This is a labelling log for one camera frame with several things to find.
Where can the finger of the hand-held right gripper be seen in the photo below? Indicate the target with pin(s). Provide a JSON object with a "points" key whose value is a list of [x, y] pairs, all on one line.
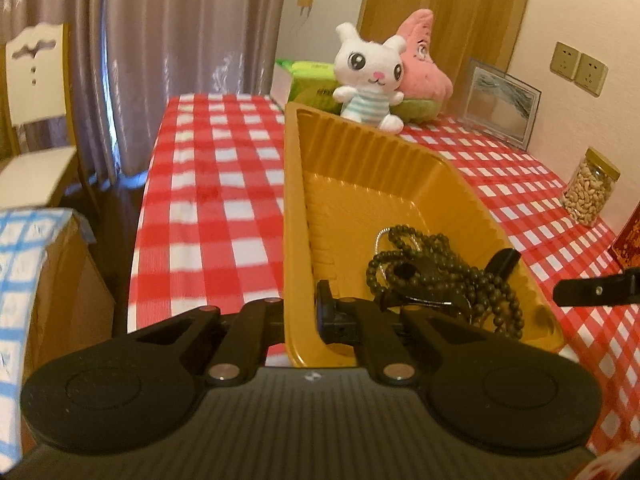
{"points": [[600, 290]]}

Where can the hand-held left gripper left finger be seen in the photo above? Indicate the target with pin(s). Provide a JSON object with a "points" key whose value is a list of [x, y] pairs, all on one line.
{"points": [[252, 330]]}

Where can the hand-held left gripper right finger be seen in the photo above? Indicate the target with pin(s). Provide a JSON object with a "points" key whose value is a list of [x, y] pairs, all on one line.
{"points": [[325, 310]]}

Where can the black wristwatch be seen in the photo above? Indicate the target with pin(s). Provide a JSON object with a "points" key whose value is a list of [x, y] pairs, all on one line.
{"points": [[502, 262]]}

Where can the golden plastic tray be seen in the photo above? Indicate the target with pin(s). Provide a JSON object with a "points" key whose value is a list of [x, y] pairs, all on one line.
{"points": [[360, 195]]}

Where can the red patterned gift box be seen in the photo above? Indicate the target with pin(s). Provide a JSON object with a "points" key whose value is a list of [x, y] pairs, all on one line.
{"points": [[629, 247]]}

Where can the jar of cashew nuts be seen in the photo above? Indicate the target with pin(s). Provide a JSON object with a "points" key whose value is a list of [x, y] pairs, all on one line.
{"points": [[590, 190]]}

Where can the cardboard box with blue checkered cloth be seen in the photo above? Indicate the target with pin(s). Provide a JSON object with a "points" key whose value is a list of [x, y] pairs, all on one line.
{"points": [[30, 310]]}

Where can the green tissue pack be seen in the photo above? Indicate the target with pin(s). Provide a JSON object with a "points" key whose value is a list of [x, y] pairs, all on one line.
{"points": [[305, 82]]}

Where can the white rabbit plush toy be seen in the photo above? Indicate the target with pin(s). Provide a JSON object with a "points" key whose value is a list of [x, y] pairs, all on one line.
{"points": [[370, 77]]}

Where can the pink starfish plush toy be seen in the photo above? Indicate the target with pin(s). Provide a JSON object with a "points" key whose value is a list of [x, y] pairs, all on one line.
{"points": [[425, 67]]}

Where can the grey patterned curtain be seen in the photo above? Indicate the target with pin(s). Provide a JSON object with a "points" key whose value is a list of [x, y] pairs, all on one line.
{"points": [[175, 50]]}

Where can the white wooden chair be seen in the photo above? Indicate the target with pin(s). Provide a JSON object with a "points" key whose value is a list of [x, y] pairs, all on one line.
{"points": [[35, 110]]}

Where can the glass picture frame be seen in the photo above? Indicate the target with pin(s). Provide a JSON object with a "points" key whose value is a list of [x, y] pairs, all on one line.
{"points": [[500, 102]]}

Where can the beige wall socket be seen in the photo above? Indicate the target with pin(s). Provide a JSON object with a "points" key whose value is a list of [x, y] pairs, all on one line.
{"points": [[565, 60], [591, 74]]}

